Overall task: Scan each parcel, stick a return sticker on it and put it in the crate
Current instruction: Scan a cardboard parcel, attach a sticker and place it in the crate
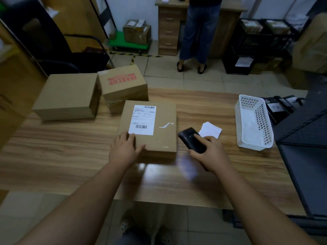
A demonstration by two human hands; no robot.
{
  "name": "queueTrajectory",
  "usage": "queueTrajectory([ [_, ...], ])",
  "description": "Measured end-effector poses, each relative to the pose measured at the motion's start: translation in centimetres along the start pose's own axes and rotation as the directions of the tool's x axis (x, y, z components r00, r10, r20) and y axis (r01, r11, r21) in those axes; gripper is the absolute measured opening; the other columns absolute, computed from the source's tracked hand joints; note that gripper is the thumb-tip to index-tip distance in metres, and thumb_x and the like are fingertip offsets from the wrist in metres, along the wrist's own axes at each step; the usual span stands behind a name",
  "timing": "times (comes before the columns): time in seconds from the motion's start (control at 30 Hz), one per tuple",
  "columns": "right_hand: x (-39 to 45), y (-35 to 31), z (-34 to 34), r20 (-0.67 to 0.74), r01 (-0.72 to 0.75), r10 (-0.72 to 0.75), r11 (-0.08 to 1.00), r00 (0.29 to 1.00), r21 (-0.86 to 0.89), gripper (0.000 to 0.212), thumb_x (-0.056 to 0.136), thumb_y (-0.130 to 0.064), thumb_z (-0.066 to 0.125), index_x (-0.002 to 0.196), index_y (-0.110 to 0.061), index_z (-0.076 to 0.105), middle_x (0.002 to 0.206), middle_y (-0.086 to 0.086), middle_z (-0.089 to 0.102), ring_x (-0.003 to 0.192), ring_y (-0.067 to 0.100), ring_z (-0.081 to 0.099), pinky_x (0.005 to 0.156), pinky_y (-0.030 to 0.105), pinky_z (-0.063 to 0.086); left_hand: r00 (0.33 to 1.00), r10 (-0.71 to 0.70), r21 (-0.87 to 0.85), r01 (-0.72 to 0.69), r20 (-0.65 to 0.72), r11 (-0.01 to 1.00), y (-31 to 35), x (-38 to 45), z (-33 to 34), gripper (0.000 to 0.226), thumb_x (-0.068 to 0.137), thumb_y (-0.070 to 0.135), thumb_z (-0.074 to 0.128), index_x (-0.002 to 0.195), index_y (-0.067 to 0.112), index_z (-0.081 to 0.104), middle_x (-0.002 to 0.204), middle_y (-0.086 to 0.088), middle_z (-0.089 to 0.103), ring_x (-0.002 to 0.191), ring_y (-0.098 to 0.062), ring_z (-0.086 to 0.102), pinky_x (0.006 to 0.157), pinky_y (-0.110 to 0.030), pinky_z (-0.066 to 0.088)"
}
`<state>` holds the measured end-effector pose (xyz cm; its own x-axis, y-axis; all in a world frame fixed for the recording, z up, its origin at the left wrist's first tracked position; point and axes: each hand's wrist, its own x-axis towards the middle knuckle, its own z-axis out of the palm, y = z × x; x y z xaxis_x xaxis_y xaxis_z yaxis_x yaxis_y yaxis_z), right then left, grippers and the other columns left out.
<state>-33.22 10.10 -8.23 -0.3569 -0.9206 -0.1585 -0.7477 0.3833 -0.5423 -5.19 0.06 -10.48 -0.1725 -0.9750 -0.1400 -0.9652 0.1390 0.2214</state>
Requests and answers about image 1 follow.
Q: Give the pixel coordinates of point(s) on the person's left hand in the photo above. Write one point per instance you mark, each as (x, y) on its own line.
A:
(124, 153)

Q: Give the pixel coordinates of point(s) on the person's right hand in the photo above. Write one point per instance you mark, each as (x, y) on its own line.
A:
(214, 155)

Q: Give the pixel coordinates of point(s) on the stack of white stickers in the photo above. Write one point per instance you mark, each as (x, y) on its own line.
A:
(210, 129)

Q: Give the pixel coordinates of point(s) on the black handheld scanner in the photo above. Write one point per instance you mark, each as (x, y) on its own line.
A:
(189, 139)

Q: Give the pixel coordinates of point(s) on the large plain cardboard box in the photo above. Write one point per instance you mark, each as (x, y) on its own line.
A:
(66, 94)
(163, 112)

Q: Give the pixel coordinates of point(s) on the red striped cardboard box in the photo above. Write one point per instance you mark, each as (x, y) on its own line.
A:
(122, 86)

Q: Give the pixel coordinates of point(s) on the person's left forearm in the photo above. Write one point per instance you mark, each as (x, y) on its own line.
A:
(76, 211)

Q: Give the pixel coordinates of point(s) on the person's right forearm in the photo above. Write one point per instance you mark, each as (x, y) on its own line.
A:
(265, 206)

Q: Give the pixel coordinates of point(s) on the person's left leg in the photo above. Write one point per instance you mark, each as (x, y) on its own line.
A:
(135, 238)

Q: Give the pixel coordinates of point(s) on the medium taped cardboard box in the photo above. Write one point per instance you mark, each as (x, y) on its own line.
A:
(139, 38)

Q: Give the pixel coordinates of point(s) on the tiny cardboard box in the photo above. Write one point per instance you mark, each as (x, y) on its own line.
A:
(113, 35)

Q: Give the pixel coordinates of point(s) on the small labelled cardboard box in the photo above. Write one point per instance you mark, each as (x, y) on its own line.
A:
(130, 24)

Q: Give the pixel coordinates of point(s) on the small yellowish cardboard box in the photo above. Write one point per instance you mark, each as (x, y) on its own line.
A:
(140, 24)

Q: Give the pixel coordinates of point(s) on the labelled flat cardboard box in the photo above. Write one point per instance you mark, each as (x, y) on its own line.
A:
(277, 26)

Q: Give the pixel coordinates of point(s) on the stack of large cardboard boxes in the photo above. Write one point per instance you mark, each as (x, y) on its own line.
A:
(76, 17)

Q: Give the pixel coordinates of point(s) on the pile of translucent backing papers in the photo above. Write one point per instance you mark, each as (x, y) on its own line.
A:
(249, 127)

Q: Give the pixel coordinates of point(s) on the white perforated plastic tray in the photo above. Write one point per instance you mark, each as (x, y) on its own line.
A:
(238, 104)

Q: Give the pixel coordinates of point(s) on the grey perforated shoe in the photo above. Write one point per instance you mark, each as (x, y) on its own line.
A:
(166, 238)
(125, 225)

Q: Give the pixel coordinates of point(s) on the black scanners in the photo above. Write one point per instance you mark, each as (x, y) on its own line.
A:
(277, 109)

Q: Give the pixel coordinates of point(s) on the black flat device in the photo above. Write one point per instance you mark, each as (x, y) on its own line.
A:
(301, 101)
(293, 100)
(286, 103)

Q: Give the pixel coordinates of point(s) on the black plastic crates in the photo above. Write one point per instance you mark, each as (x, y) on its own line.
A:
(228, 67)

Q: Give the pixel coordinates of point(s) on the dark metal shelf rack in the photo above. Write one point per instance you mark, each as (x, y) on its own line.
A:
(304, 170)

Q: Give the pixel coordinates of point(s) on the green platform trolley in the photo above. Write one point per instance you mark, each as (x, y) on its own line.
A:
(125, 43)

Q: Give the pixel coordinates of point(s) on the wooden drawer desk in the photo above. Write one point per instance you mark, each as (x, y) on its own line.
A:
(167, 30)

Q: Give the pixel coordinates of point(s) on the black office chair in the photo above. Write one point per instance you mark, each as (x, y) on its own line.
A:
(38, 35)

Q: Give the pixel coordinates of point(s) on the white plastic bag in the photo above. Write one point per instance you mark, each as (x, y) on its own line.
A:
(297, 20)

